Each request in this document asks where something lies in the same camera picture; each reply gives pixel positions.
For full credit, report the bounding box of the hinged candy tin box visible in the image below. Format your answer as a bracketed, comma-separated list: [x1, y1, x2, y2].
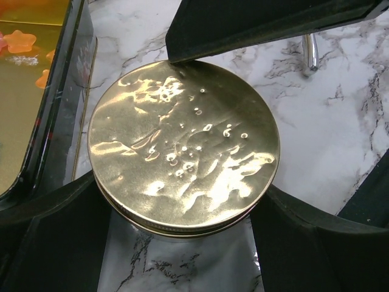
[1, 1, 97, 209]

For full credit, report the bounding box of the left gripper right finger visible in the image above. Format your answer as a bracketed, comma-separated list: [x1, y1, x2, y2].
[250, 186, 388, 291]

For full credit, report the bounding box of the clear glass jar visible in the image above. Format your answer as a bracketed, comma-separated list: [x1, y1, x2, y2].
[98, 213, 264, 291]

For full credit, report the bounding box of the gold jar lid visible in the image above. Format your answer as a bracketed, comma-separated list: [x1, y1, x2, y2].
[87, 60, 280, 238]

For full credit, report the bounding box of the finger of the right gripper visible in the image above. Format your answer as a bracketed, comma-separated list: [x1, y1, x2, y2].
[165, 0, 388, 63]
[338, 153, 389, 228]

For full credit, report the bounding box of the silver metal scoop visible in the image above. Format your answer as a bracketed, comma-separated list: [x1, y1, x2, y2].
[302, 33, 319, 77]

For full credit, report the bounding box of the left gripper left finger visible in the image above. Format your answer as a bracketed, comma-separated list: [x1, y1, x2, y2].
[1, 172, 111, 291]

